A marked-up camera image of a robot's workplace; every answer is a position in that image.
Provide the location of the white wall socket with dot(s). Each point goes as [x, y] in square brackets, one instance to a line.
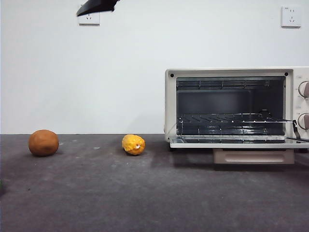
[291, 17]
[89, 20]

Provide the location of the yellow corn cob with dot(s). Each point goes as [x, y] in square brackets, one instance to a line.
[132, 145]

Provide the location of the beige oven knob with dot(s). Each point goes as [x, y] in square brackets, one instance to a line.
[304, 121]
[304, 89]

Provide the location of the cream toaster oven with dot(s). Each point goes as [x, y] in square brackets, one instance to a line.
[170, 108]

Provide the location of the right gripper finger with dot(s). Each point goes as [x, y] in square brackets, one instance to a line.
[99, 5]

